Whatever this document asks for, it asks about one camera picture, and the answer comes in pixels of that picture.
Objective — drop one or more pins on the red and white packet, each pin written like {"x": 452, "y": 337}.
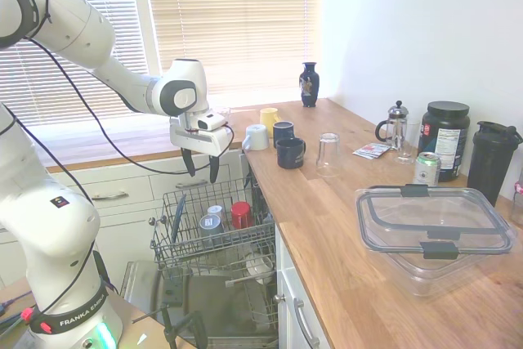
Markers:
{"x": 372, "y": 150}

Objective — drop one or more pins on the upturned clear drinking glass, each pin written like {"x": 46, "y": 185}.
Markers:
{"x": 328, "y": 157}

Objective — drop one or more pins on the black shaker bottle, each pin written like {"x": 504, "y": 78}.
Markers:
{"x": 486, "y": 169}

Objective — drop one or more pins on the round metal cabinet knob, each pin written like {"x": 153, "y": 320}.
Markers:
{"x": 280, "y": 297}
{"x": 152, "y": 221}

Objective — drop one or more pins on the small white cup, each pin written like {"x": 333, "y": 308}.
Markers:
{"x": 215, "y": 211}

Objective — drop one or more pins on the white window blind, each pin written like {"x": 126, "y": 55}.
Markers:
{"x": 73, "y": 91}

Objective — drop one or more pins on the white mug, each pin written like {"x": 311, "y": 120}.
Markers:
{"x": 257, "y": 138}

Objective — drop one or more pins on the white cabinet beside dishwasher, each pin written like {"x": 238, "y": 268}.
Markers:
{"x": 290, "y": 332}

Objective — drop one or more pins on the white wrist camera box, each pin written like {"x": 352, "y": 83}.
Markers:
{"x": 210, "y": 122}

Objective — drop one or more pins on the yellow mug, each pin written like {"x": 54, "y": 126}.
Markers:
{"x": 267, "y": 120}

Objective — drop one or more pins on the white bowl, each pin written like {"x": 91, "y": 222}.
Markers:
{"x": 258, "y": 267}

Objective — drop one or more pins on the ribbed clear glass tumbler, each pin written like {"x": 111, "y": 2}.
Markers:
{"x": 224, "y": 113}

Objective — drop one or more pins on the dark blue painted vase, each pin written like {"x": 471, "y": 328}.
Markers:
{"x": 309, "y": 87}

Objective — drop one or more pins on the white cabinet under window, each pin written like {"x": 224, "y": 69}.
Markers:
{"x": 130, "y": 210}

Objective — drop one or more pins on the upright clear drinking glass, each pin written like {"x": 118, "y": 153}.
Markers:
{"x": 404, "y": 148}

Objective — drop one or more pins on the dark mug grey inside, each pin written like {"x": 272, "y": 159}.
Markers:
{"x": 282, "y": 134}

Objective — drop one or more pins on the cream window blind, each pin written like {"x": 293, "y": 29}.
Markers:
{"x": 237, "y": 30}

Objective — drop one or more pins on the green and white can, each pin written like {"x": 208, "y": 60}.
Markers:
{"x": 427, "y": 169}

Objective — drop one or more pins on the black camera stand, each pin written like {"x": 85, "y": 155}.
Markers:
{"x": 196, "y": 324}

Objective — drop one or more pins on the black protein powder tub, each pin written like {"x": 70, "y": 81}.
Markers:
{"x": 445, "y": 136}

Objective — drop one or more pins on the glass French press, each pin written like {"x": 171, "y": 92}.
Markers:
{"x": 396, "y": 128}

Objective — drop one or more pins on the clear plastic lidded container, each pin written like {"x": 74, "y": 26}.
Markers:
{"x": 429, "y": 218}

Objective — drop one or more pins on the built-in dishwasher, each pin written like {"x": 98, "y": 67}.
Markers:
{"x": 212, "y": 296}

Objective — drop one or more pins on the red mug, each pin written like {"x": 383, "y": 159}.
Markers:
{"x": 241, "y": 215}

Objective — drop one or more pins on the dark round plate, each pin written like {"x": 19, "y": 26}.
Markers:
{"x": 179, "y": 218}

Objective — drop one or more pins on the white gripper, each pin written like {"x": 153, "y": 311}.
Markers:
{"x": 200, "y": 142}

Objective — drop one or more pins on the navy mug with print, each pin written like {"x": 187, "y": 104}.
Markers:
{"x": 290, "y": 155}

